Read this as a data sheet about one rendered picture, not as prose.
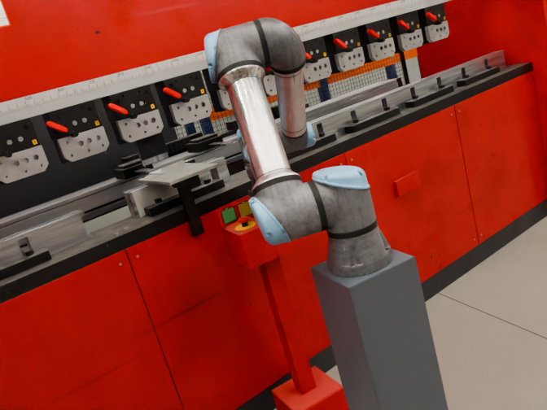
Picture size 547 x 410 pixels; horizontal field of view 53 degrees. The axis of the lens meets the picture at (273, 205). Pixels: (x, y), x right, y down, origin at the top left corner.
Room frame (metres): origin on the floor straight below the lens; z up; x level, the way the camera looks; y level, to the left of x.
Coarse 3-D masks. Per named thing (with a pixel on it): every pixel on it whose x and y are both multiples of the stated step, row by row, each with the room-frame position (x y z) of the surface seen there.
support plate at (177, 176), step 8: (184, 168) 1.81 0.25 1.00; (192, 168) 1.76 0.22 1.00; (200, 168) 1.72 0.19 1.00; (208, 168) 1.71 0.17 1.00; (152, 176) 1.84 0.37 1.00; (160, 176) 1.80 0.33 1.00; (168, 176) 1.75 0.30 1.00; (176, 176) 1.71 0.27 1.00; (184, 176) 1.67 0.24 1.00; (192, 176) 1.67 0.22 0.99; (160, 184) 1.69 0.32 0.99; (168, 184) 1.64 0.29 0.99
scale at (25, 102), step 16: (400, 0) 2.60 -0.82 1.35; (416, 0) 2.65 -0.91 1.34; (336, 16) 2.38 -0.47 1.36; (352, 16) 2.43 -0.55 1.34; (304, 32) 2.28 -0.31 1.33; (160, 64) 1.94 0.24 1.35; (176, 64) 1.97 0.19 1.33; (96, 80) 1.82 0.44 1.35; (112, 80) 1.85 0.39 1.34; (128, 80) 1.87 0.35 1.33; (32, 96) 1.71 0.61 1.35; (48, 96) 1.74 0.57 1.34; (64, 96) 1.76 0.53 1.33; (0, 112) 1.66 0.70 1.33
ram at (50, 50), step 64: (64, 0) 1.81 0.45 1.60; (128, 0) 1.92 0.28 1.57; (192, 0) 2.04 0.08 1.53; (256, 0) 2.18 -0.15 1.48; (320, 0) 2.35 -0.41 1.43; (384, 0) 2.54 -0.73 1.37; (448, 0) 2.77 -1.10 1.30; (0, 64) 1.69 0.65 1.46; (64, 64) 1.78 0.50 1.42; (128, 64) 1.88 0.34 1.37; (192, 64) 2.00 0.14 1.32
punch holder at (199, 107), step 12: (192, 72) 2.00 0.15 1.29; (156, 84) 1.98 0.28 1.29; (168, 84) 1.94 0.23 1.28; (180, 84) 1.97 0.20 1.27; (192, 84) 1.99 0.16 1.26; (168, 96) 1.94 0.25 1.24; (192, 96) 1.98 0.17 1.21; (204, 96) 2.00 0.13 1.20; (168, 108) 1.96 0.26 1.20; (180, 108) 1.95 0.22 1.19; (192, 108) 1.97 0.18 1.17; (204, 108) 2.00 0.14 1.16; (168, 120) 1.99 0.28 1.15; (180, 120) 1.94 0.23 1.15; (192, 120) 1.96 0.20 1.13
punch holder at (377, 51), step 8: (368, 24) 2.47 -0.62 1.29; (376, 24) 2.49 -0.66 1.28; (384, 24) 2.52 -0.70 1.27; (360, 32) 2.49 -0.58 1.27; (376, 32) 2.49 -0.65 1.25; (384, 32) 2.52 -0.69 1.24; (360, 40) 2.50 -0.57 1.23; (368, 40) 2.46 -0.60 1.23; (376, 40) 2.48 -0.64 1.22; (392, 40) 2.53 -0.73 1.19; (368, 48) 2.47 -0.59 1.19; (376, 48) 2.47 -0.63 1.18; (384, 48) 2.50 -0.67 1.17; (392, 48) 2.53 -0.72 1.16; (368, 56) 2.49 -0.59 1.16; (376, 56) 2.48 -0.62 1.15; (384, 56) 2.50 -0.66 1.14
